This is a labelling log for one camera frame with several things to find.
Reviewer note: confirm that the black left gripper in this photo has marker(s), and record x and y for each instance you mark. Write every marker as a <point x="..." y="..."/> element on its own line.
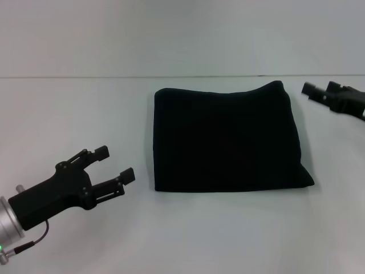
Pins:
<point x="51" y="194"/>

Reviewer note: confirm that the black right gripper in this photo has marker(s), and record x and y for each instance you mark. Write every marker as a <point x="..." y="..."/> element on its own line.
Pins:
<point x="349" y="102"/>

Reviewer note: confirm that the black t-shirt with FREE print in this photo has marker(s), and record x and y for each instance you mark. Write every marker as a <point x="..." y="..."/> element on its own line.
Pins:
<point x="228" y="142"/>

